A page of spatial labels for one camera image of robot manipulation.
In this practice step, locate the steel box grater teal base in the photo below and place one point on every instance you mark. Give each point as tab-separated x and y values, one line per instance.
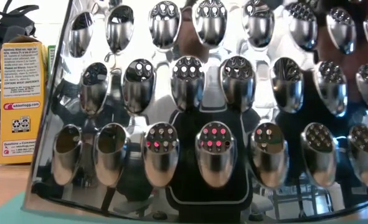
202	93

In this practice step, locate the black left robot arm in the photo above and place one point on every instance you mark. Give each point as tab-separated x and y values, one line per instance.
9	28

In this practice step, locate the green cereal box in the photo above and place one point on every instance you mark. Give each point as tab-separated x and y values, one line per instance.
51	56

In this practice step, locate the yellow Corn Pops cereal box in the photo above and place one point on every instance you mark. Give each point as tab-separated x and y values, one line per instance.
21	93

